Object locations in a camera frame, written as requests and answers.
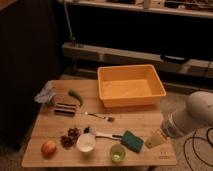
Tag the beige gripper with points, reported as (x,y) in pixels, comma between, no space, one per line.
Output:
(156,139)

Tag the green sponge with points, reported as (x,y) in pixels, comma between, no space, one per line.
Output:
(132,142)

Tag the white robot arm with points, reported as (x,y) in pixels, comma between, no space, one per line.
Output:
(197,113)

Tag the green plastic cup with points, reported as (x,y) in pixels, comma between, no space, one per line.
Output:
(117,153)

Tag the small brush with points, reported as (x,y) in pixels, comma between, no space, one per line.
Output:
(108,119)

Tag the orange plastic bin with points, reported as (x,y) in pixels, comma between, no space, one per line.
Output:
(129,85)

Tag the wooden table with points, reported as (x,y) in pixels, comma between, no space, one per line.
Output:
(142,121)

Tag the dark grape bunch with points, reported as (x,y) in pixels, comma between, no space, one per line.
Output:
(71,137)

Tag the green chili pepper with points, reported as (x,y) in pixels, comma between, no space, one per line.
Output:
(77,96)

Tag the dark striped block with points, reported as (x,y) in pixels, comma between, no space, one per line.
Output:
(65,109)

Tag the red apple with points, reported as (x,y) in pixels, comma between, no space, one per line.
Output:
(48,148)

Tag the crumpled white cloth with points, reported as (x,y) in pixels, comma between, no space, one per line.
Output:
(46,94)

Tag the white handled spatula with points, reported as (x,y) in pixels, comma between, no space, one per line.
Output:
(102,135)

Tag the metal shelf rail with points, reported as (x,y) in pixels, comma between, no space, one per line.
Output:
(124,57)

